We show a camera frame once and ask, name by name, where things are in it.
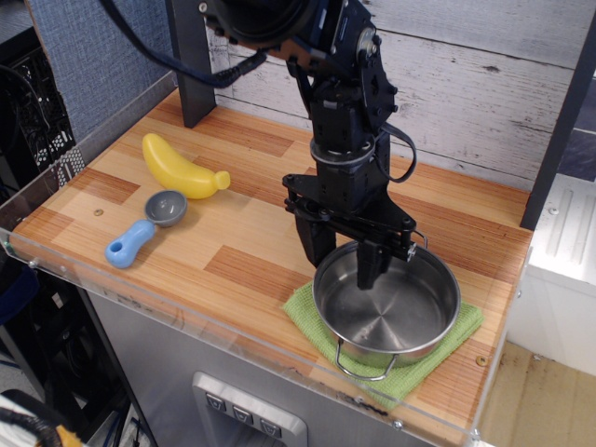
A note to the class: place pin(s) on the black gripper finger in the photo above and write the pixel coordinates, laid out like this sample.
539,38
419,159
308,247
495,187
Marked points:
317,238
373,260

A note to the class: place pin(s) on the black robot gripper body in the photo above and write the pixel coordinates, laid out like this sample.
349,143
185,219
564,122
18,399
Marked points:
353,202

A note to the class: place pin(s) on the stainless steel pot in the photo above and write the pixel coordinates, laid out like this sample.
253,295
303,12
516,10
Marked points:
399,321

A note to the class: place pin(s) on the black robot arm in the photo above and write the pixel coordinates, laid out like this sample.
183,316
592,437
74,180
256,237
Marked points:
332,50

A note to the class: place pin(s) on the yellow toy banana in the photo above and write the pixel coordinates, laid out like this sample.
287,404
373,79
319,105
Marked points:
175,172

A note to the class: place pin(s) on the green cloth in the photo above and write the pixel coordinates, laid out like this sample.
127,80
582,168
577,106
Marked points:
401,381

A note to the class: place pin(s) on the blue grey toy scoop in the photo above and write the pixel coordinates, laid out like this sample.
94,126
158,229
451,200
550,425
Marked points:
162,210

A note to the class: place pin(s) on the white ribbed cabinet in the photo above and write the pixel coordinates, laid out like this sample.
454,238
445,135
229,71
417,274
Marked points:
553,314

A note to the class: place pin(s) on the silver button control panel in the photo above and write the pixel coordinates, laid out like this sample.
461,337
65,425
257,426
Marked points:
234,417

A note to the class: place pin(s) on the black crate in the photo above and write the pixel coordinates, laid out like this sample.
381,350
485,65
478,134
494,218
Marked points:
35,127

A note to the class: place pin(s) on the dark right vertical post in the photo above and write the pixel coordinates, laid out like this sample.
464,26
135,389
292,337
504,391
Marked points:
571,106

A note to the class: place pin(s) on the dark vertical post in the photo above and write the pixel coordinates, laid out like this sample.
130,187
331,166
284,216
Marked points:
190,45
571,106

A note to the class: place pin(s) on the dark left vertical post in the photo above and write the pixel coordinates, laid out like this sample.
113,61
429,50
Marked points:
190,45

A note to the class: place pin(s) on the clear acrylic guard rail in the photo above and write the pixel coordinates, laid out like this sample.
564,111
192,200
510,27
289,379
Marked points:
207,295

